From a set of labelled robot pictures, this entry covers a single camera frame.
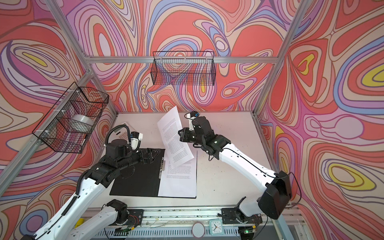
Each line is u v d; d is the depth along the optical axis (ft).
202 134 1.79
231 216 2.42
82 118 2.41
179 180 2.82
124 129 3.43
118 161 1.80
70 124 2.31
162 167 2.97
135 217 2.37
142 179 2.91
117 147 1.75
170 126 2.58
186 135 2.10
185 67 3.15
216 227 2.26
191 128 2.13
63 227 1.31
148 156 2.10
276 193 1.28
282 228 2.17
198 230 2.19
